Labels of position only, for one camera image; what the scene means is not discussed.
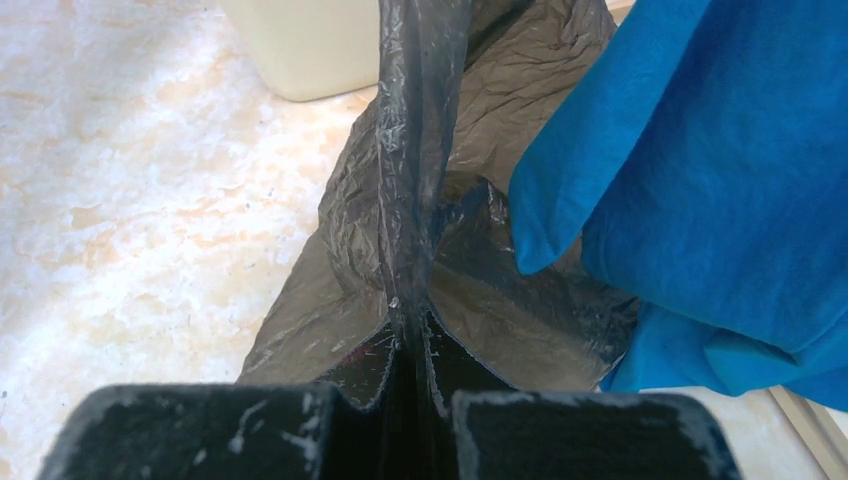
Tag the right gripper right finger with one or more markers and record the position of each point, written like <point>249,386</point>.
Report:
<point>472,425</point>

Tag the cream plastic trash bin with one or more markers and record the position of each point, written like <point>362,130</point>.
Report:
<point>309,49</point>

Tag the blue t-shirt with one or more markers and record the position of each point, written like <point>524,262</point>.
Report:
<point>702,163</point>

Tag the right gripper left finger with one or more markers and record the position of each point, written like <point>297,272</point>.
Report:
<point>330,428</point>

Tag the wooden clothes rack stand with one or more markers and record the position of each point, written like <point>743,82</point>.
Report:
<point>818,428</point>

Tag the dark translucent trash bag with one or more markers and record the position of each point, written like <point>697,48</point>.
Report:
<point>415,215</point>

